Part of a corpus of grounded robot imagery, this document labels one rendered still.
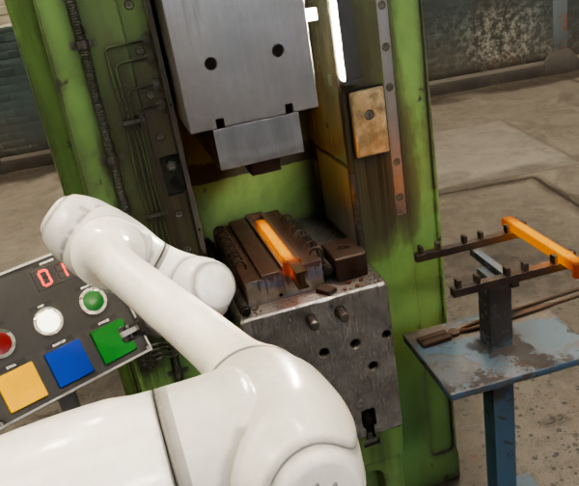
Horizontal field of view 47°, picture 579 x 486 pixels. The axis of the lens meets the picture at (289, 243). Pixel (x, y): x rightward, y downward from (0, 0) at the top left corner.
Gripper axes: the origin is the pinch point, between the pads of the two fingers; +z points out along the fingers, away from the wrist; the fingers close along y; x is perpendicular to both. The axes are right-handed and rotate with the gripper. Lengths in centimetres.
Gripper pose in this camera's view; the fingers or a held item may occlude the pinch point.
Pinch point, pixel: (131, 332)
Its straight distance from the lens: 134.1
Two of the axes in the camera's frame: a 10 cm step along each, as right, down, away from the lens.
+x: -4.6, -8.9, 0.3
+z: -4.8, 2.8, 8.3
